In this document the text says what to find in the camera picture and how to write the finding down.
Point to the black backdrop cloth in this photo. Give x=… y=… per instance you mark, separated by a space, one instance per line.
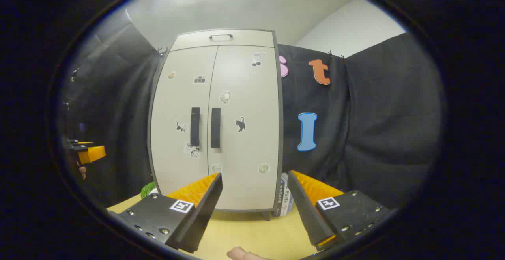
x=375 y=133

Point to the white double-door shoe cabinet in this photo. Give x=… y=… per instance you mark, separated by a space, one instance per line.
x=189 y=41

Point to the white shoe cabinet door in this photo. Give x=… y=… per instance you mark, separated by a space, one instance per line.
x=173 y=102
x=248 y=153

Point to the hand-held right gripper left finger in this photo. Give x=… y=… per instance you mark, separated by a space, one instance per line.
x=201 y=216

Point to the green white round toy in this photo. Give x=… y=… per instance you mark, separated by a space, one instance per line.
x=146 y=189

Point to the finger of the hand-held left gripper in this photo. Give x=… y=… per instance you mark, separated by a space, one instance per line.
x=92 y=154
x=81 y=141

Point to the white blue book stack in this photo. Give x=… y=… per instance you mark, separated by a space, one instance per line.
x=285 y=201

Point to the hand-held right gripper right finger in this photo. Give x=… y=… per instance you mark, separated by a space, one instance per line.
x=307 y=216

